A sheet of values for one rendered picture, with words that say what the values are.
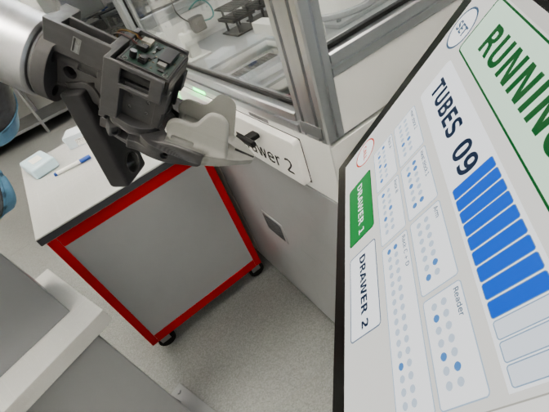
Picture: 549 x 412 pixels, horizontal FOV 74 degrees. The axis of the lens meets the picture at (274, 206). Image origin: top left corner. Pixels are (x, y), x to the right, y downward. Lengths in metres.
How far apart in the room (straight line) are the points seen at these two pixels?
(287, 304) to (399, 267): 1.30
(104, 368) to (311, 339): 0.79
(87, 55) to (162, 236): 1.03
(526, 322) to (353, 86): 0.50
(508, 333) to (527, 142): 0.12
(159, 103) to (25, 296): 0.61
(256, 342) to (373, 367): 1.26
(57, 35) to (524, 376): 0.40
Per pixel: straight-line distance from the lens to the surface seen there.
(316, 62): 0.59
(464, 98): 0.36
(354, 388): 0.34
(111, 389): 1.05
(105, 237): 1.30
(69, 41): 0.39
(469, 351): 0.25
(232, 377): 1.54
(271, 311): 1.61
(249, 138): 0.82
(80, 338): 0.88
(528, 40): 0.34
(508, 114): 0.30
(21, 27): 0.41
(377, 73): 0.70
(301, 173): 0.76
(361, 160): 0.49
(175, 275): 1.48
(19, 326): 0.91
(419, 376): 0.27
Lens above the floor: 1.30
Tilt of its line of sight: 40 degrees down
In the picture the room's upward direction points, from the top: 22 degrees counter-clockwise
